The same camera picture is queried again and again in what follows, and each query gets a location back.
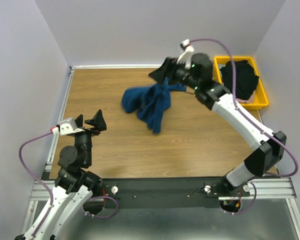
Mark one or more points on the yellow plastic bin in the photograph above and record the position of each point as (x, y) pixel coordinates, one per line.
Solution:
(261, 99)

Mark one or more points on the black t shirt in bin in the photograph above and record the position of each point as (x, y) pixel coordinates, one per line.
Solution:
(246, 79)

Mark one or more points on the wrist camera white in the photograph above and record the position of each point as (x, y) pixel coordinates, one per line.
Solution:
(66, 127)
(187, 50)

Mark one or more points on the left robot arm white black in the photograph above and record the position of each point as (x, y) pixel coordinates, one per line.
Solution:
(74, 185)

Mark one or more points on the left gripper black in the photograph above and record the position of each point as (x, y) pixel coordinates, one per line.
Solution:
(98, 122)

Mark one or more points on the blue t shirt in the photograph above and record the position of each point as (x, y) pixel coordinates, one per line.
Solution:
(150, 102)

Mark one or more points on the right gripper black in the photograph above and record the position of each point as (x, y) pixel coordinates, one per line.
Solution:
(167, 69)

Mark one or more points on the pink t shirt in bin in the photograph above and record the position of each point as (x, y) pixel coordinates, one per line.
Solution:
(250, 100)

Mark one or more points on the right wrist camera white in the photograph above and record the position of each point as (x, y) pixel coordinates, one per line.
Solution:
(187, 50)

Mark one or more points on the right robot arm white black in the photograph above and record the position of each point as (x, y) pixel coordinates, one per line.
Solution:
(267, 145)

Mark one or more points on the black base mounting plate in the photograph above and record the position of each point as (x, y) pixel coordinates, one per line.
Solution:
(169, 192)

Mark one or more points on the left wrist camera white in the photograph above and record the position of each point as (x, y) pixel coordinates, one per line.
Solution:
(66, 127)

